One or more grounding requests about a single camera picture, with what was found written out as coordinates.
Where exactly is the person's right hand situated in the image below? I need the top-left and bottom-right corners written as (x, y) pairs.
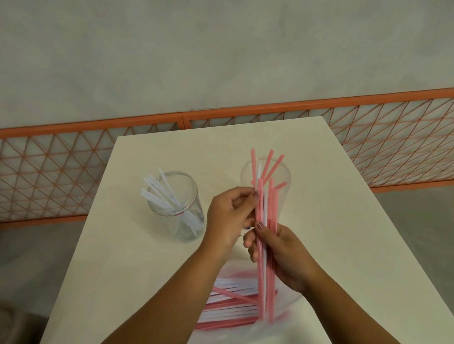
top-left (238, 220), bottom-right (328, 297)

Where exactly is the person's left hand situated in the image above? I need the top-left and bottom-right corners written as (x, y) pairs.
top-left (198, 183), bottom-right (261, 268)

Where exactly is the clear jar with pink straws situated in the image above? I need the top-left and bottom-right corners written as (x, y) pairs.
top-left (236, 157), bottom-right (294, 232)

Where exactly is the bundle of straws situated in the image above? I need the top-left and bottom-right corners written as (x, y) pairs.
top-left (243, 162), bottom-right (289, 324)

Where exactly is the clear plastic bag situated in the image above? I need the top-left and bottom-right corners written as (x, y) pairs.
top-left (192, 255), bottom-right (311, 344)

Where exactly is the clear jar of white straws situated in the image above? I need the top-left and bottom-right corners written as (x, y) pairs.
top-left (137, 166), bottom-right (208, 239)

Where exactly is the pile of mixed straws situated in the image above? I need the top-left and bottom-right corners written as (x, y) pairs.
top-left (195, 271), bottom-right (280, 337)

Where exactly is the person's right forearm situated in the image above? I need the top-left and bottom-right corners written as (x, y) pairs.
top-left (299, 269), bottom-right (454, 344)

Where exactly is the person's left forearm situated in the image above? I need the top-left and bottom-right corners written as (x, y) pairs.
top-left (94, 233), bottom-right (229, 344)

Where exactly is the orange lattice fence panel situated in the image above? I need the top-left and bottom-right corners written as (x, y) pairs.
top-left (176, 61), bottom-right (454, 199)
top-left (0, 98), bottom-right (185, 247)

